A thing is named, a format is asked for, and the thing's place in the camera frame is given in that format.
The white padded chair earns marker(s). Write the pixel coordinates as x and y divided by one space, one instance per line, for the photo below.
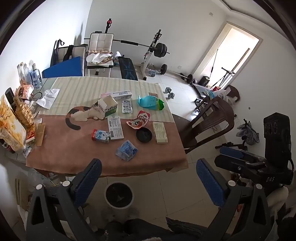
100 41
69 53

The blue folded mat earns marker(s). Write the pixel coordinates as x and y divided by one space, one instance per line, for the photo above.
62 67

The black floor barbell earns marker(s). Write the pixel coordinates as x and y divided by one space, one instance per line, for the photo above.
187 77

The yellow snack bag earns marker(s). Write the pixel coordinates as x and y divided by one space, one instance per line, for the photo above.
10 129

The barbell with black plates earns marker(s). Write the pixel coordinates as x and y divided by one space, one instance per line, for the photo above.
143 43

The small blue milk carton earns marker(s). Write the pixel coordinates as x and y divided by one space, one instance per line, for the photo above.
100 136

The white medicine box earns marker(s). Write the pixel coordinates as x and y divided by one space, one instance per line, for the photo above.
159 132

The silver blister pack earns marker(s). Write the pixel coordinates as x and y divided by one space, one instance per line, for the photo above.
127 107

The blue liquid glass bottle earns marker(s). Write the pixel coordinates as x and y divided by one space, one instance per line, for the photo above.
35 75

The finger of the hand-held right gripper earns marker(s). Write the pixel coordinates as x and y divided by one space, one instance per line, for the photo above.
229 163
231 152

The blue green plastic bag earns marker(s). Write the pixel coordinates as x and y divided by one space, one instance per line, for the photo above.
151 103

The white round trash bin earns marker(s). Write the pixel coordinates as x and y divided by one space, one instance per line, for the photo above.
119 194

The white plastic bag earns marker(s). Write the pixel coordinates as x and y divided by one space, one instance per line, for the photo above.
219 95

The red white small box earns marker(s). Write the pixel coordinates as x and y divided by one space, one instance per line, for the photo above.
30 135

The person's right leg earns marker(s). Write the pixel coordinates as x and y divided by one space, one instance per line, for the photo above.
145 229

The white toothpaste box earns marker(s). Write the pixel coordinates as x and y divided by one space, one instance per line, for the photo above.
116 95

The black tripod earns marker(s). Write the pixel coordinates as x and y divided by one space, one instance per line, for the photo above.
231 144

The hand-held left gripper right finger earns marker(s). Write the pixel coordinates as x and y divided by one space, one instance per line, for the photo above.
209 180

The black weight bench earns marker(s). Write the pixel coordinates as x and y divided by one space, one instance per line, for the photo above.
127 68

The person's leg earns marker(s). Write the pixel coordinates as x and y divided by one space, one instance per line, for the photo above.
145 229
115 231

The brown cardboard sheet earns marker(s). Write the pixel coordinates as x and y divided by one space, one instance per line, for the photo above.
40 134

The black speaker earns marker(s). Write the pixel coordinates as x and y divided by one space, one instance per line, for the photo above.
203 81

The white barbell rack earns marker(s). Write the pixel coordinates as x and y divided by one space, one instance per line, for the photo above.
151 53

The chrome dumbbell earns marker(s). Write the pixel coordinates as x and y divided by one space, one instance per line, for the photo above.
170 92

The small brown card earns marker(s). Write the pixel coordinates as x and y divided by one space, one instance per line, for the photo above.
153 94

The person's right forearm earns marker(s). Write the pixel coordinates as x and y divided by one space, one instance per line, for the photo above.
276 197

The white printed flat box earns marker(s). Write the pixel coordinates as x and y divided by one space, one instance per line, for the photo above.
115 127

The black round lid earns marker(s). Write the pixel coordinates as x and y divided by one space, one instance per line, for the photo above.
144 134

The person's left leg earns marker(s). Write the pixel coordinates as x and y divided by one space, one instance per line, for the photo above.
115 231

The beige cloth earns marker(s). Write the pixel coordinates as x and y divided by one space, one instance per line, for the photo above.
99 58

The golden ornate bottle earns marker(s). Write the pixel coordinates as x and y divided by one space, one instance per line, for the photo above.
23 111

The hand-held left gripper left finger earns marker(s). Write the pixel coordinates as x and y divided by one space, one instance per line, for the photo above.
89 180

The blue plastic wrapper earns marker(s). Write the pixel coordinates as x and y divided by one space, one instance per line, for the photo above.
126 150

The table with brown cloth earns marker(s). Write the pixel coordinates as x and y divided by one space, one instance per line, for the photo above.
69 148

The white green milk carton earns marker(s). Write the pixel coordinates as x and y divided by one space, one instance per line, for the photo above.
107 106

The black spray can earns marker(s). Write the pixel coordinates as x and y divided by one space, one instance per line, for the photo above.
10 97

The red snack wrapper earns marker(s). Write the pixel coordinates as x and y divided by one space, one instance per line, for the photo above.
138 120

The grey gloves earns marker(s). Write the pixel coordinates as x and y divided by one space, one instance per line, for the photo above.
248 133

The white crumpled tissue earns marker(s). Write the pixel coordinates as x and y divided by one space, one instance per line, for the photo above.
47 97

